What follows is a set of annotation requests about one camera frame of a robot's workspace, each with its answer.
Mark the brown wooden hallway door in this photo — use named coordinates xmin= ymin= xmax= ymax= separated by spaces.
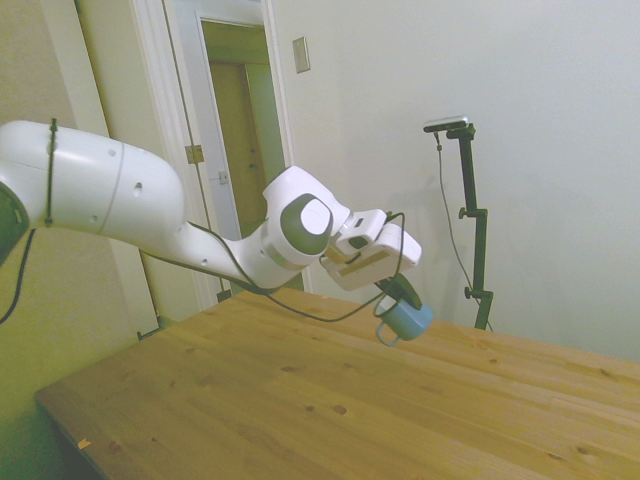
xmin=208 ymin=60 xmax=274 ymax=240

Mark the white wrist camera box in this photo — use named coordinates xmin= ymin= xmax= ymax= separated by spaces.
xmin=333 ymin=209 xmax=390 ymax=252

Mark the black camera stand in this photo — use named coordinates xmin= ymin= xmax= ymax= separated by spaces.
xmin=444 ymin=124 xmax=495 ymax=332
xmin=433 ymin=130 xmax=495 ymax=333

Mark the white open door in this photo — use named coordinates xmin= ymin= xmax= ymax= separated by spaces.
xmin=42 ymin=0 xmax=181 ymax=311

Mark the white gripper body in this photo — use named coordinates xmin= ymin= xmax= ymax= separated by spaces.
xmin=322 ymin=223 xmax=423 ymax=292

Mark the beige wall switch plate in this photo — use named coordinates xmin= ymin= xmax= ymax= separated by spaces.
xmin=291 ymin=36 xmax=311 ymax=75

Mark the silver black exterior camera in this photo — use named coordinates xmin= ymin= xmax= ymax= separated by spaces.
xmin=422 ymin=115 xmax=472 ymax=134

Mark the blue enamel mug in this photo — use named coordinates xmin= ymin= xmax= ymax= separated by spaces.
xmin=373 ymin=295 xmax=434 ymax=348

